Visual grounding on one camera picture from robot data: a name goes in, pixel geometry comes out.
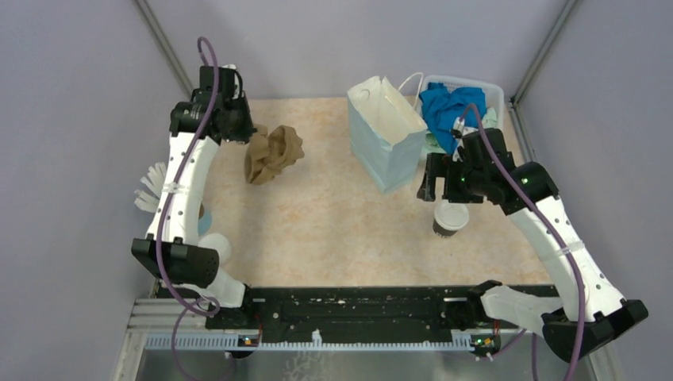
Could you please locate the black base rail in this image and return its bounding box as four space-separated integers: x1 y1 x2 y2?
155 284 559 348

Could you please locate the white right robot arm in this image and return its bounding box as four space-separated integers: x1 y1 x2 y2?
417 129 649 364

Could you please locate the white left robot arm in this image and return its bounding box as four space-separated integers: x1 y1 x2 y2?
131 64 256 328

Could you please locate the blue cloth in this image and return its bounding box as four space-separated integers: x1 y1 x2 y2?
419 83 486 154

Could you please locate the stack of white lids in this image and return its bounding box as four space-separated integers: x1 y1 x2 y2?
198 233 233 265

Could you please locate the black paper coffee cup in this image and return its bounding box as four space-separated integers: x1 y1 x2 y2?
432 219 464 238

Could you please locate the white plastic cup lid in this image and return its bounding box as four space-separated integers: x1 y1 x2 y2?
433 200 470 228

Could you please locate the light green cloth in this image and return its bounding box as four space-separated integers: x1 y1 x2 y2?
424 107 498 153

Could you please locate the light blue paper bag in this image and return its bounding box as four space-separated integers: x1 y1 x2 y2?
347 72 428 194

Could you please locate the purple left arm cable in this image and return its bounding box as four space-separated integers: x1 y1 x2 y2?
155 36 237 381

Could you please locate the cup of white straws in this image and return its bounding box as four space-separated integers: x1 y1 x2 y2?
133 161 214 237

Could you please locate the white plastic basket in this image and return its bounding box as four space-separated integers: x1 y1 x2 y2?
416 75 505 133

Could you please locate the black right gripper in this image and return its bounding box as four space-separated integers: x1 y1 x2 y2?
417 152 487 204

